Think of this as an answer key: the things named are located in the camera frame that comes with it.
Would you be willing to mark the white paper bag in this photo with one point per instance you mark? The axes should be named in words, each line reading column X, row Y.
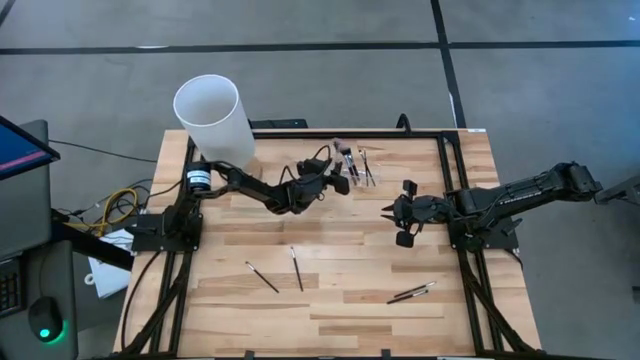
column 107, row 280

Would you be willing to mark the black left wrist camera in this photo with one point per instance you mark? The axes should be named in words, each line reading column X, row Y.
column 309, row 167

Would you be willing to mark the black power strip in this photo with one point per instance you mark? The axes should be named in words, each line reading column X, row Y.
column 280, row 123

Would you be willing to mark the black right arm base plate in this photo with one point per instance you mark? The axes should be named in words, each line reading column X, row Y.
column 500, row 244

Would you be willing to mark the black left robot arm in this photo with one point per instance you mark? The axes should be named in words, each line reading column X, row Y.
column 250, row 187

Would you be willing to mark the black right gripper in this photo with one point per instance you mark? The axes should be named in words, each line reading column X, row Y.
column 430, row 210

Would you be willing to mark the grey side desk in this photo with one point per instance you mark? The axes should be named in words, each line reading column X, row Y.
column 30, row 215

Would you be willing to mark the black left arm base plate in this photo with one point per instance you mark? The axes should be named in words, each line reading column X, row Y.
column 150, row 240

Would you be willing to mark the white cylindrical cup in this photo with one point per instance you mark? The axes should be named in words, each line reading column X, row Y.
column 215, row 120

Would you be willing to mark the large black fan powder brush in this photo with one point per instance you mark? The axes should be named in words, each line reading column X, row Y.
column 341, row 145

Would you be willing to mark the black aluminium table frame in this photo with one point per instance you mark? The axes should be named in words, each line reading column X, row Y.
column 350, row 134

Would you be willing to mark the computer monitor blue screen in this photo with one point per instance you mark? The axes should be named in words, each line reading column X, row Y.
column 20, row 150

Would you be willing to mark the black keyboard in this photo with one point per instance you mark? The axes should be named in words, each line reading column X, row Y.
column 10, row 295

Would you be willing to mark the clear acrylic brush holder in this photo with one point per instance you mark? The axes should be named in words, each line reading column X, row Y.
column 379, row 175

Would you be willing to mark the black computer mouse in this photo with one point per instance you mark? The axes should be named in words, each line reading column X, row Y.
column 45, row 317

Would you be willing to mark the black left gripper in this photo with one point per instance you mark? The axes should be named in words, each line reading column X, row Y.
column 305, row 192

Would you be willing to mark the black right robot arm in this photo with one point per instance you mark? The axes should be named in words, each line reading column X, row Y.
column 525, row 192

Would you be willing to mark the black metal beam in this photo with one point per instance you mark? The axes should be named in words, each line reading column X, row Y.
column 90, row 245

